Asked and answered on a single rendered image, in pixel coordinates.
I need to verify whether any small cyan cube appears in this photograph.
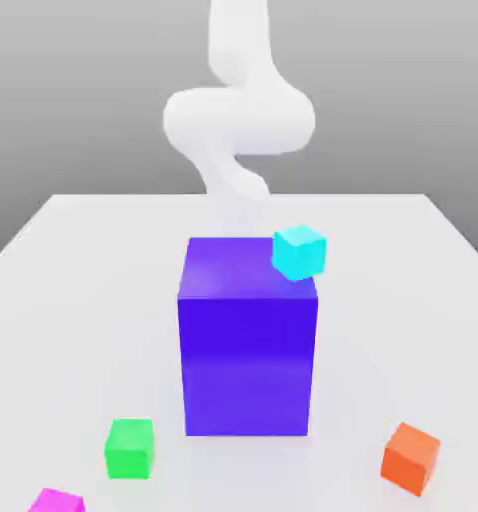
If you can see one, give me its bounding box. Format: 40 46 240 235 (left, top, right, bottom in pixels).
271 224 328 282

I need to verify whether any small green cube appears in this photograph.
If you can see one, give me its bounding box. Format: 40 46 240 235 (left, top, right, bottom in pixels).
104 417 156 480

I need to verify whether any small orange cube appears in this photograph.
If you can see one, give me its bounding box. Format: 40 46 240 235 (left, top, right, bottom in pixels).
379 421 442 498

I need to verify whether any small magenta cube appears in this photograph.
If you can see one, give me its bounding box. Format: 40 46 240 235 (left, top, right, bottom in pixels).
27 487 87 512

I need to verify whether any large purple box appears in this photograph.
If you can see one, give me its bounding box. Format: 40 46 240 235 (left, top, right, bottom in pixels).
177 236 319 438

